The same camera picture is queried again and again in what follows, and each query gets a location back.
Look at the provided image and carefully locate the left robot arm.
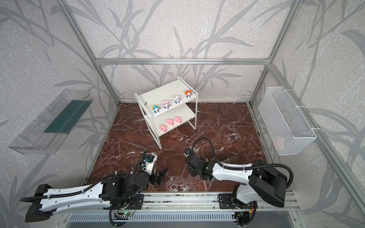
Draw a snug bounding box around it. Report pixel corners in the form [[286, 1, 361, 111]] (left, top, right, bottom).
[[20, 169, 168, 223]]

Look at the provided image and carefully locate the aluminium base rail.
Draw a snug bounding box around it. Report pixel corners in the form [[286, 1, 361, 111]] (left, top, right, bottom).
[[56, 191, 306, 228]]

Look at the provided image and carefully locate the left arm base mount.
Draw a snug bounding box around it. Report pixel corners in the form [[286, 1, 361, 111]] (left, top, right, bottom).
[[108, 194, 144, 228]]

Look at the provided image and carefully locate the pink hat blue figurine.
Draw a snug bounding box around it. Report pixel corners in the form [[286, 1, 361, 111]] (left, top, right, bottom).
[[163, 100, 170, 110]]

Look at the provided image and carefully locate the white wire mesh basket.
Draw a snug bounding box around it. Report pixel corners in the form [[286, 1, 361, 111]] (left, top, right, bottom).
[[259, 86, 317, 156]]

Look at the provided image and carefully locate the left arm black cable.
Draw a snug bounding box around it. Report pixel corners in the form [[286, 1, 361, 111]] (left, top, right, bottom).
[[19, 149, 149, 203]]

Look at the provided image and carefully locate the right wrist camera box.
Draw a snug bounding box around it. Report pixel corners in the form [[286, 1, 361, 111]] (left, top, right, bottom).
[[184, 148, 192, 157]]

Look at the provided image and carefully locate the green circuit board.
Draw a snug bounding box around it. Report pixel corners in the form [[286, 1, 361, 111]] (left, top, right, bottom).
[[115, 211, 135, 220]]

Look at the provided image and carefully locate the teal blue cat figurine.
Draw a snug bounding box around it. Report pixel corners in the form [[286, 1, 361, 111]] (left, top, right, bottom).
[[152, 104, 160, 114]]

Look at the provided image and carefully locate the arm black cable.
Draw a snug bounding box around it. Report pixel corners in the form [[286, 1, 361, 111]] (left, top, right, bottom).
[[189, 137, 294, 189], [19, 149, 149, 203]]

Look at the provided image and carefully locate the white blue round figurine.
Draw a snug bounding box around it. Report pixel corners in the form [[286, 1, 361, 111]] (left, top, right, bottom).
[[174, 96, 181, 105]]

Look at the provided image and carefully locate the orange blue figurine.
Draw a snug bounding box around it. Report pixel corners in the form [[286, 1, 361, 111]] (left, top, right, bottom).
[[184, 90, 193, 99]]

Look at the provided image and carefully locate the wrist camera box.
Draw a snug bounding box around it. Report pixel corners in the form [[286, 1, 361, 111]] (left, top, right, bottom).
[[142, 153, 158, 175], [184, 148, 192, 157]]

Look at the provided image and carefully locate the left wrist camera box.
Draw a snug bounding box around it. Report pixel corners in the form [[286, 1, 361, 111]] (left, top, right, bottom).
[[142, 153, 158, 175]]

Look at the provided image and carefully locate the white two-tier metal shelf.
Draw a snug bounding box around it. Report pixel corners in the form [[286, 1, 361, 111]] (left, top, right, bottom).
[[135, 77, 198, 149]]

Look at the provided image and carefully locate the pink pig toy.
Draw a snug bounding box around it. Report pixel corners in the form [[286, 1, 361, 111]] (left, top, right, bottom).
[[160, 124, 167, 132], [166, 119, 174, 125], [175, 116, 182, 124]]

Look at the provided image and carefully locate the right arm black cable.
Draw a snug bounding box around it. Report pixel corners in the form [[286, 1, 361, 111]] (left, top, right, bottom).
[[189, 137, 294, 189]]

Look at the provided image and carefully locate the clear plastic wall bin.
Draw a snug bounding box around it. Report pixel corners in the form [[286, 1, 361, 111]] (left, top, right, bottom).
[[9, 89, 93, 155]]

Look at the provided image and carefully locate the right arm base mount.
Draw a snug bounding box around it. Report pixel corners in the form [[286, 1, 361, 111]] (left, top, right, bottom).
[[217, 193, 258, 228]]

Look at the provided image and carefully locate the aluminium enclosure frame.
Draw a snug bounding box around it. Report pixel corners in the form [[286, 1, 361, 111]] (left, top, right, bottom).
[[56, 1, 365, 213]]

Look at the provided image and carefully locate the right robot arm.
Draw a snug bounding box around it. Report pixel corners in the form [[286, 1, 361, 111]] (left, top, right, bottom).
[[185, 153, 289, 208]]

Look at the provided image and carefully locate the pink toy in basket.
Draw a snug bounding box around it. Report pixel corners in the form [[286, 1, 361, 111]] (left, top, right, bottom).
[[274, 136, 286, 152]]

